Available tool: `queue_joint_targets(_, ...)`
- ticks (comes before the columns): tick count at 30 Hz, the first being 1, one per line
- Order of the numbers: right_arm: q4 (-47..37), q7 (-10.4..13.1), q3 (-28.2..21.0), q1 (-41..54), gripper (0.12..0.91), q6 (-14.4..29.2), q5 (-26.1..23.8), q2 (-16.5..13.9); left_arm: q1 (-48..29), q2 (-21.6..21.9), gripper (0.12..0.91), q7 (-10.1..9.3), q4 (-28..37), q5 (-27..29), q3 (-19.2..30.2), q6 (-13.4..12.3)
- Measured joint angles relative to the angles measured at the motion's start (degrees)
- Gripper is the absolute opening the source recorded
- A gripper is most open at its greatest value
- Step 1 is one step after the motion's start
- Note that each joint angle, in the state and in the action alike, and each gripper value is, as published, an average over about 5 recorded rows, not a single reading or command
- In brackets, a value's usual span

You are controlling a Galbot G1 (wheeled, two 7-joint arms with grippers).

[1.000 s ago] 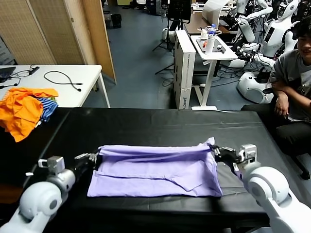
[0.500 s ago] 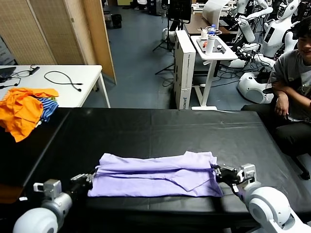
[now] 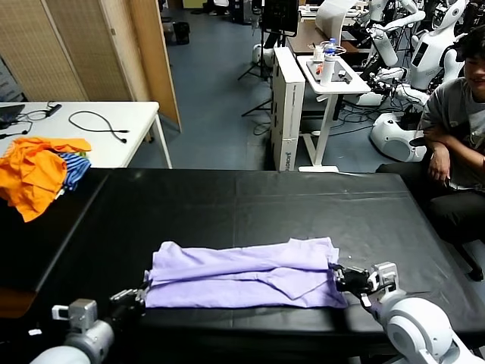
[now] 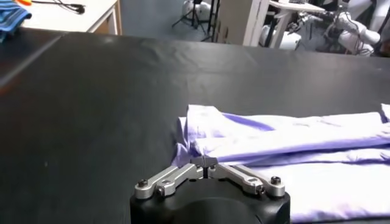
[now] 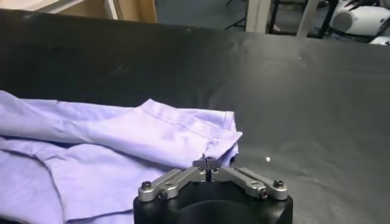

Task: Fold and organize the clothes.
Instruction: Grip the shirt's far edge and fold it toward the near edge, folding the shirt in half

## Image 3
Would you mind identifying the water bottle blue cap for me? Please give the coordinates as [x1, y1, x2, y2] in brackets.
[321, 37, 339, 88]

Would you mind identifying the white humanoid robot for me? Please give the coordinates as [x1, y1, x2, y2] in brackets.
[408, 0, 469, 93]
[365, 0, 427, 68]

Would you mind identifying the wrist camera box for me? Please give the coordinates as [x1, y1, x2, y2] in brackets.
[368, 261, 400, 295]
[51, 298, 99, 331]

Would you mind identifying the white standing desk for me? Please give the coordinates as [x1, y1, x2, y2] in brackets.
[296, 55, 373, 174]

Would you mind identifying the blue striped garment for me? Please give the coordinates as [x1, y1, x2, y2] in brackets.
[56, 151, 92, 193]

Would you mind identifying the black looped cable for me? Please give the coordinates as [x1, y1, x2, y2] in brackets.
[68, 110, 130, 144]

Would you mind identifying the orange garment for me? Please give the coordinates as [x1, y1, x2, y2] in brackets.
[0, 136, 93, 223]

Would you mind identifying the tall white cardboard box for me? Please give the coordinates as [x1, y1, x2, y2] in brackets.
[272, 45, 306, 173]

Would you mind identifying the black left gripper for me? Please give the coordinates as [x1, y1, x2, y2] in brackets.
[109, 282, 152, 323]

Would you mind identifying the black trash bin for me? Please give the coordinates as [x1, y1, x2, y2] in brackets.
[173, 21, 191, 46]

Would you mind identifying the black tripod stand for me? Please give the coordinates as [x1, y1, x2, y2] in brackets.
[237, 22, 274, 81]

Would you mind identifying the seated person grey shirt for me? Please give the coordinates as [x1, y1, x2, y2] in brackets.
[376, 26, 485, 246]

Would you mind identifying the black monitor on stand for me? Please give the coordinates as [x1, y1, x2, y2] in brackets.
[260, 0, 301, 38]

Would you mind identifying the wooden partition screen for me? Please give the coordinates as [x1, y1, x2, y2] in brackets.
[0, 0, 183, 134]

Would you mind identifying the brown wooden table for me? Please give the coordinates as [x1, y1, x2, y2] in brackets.
[286, 20, 371, 55]

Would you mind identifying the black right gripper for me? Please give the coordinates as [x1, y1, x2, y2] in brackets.
[327, 262, 374, 295]

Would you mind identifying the round white robot base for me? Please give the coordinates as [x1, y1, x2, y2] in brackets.
[370, 112, 428, 163]
[354, 89, 386, 107]

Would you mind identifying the black leatherette table cover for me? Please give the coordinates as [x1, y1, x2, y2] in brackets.
[36, 168, 485, 338]

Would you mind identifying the white side table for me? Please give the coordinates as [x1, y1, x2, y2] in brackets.
[0, 100, 174, 170]

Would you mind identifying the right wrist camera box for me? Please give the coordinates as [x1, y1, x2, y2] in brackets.
[368, 261, 400, 295]

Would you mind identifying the lavender t-shirt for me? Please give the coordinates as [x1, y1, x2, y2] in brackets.
[143, 237, 349, 310]

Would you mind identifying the black laptop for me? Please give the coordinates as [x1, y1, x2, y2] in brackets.
[0, 103, 27, 130]

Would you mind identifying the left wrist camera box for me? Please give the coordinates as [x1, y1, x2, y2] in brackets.
[51, 298, 99, 331]

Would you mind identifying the white curved robot shell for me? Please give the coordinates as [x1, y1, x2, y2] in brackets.
[315, 0, 358, 32]

